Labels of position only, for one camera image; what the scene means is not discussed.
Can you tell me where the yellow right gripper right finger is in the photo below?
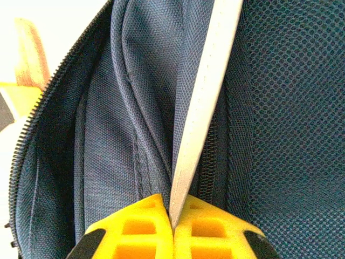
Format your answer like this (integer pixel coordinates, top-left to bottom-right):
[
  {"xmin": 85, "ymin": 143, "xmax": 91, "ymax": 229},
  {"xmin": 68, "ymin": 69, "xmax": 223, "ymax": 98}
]
[{"xmin": 174, "ymin": 194, "xmax": 282, "ymax": 259}]

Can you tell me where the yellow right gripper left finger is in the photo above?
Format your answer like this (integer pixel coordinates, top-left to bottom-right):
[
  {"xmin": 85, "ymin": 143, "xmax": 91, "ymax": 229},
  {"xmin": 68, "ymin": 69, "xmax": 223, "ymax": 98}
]
[{"xmin": 66, "ymin": 193, "xmax": 176, "ymax": 259}]

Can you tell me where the navy blue student backpack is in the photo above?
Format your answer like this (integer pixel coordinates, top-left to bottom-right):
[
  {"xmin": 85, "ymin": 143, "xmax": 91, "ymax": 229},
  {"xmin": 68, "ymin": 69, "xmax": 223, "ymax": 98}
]
[{"xmin": 5, "ymin": 0, "xmax": 345, "ymax": 259}]

